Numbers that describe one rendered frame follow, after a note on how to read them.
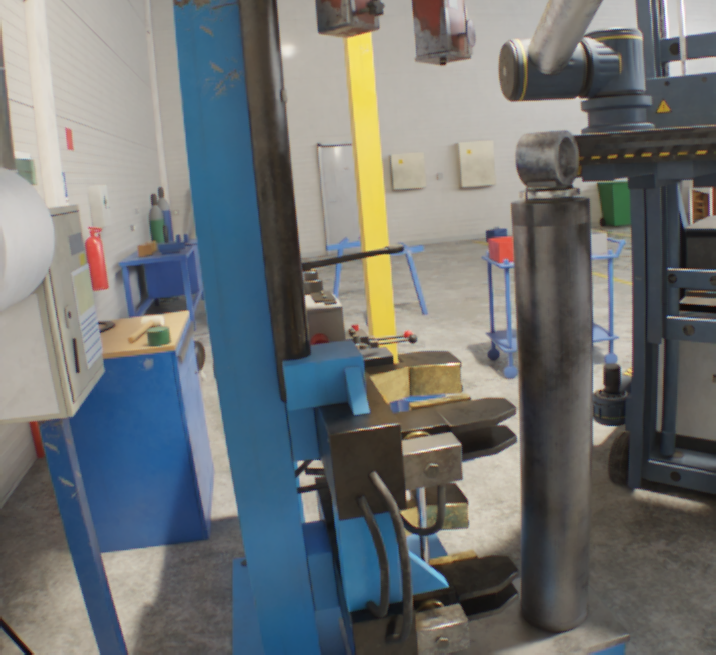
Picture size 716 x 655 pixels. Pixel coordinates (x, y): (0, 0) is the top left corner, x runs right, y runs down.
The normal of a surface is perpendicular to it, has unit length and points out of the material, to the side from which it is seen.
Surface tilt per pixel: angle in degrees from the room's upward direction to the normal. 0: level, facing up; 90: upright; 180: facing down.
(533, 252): 90
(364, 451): 90
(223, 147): 90
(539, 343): 90
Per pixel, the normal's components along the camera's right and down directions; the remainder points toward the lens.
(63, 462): 0.20, 0.15
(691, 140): -0.65, 0.18
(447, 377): -0.06, 0.18
